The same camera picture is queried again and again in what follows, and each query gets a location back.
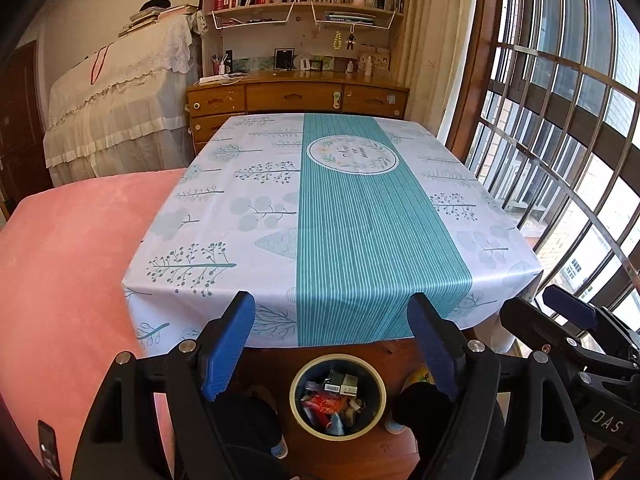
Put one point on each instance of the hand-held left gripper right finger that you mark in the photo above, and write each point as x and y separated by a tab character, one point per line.
432	345

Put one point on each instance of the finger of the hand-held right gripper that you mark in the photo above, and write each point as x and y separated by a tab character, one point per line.
530	322
570	307

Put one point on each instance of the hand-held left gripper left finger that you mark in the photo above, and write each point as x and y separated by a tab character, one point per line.
230	345

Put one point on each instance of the blue trash bin cream rim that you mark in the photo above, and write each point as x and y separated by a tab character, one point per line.
372	390

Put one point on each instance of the pink chair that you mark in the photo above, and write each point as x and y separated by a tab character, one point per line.
75	285

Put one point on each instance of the window with metal grille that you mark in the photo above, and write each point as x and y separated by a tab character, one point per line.
550	110

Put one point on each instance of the black smartphone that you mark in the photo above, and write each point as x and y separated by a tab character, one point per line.
49	452

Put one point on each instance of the wooden dresser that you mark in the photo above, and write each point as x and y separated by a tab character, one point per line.
280	95

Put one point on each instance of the white drawer safety lock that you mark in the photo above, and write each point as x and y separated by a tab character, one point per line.
337	101

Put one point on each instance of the white lace furniture cover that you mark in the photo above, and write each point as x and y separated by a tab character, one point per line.
115	110

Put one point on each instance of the white power strip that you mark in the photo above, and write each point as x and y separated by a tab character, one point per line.
217	80

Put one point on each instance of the red pen holder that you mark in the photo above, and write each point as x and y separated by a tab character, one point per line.
217	67

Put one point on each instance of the cream curtain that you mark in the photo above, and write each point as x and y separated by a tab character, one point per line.
435	60

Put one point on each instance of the white bottle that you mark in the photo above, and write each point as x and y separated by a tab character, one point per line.
369	66

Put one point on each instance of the dark wooden door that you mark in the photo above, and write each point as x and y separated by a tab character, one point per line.
20	135

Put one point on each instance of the dark bear hanging ornament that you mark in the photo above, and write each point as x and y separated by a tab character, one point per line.
351	42

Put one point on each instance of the yellow hanging ornament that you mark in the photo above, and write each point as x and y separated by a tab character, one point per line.
338	41

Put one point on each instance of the stack of books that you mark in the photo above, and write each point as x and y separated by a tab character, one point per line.
160	12

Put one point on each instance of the black picture frame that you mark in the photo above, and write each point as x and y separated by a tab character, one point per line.
284	60

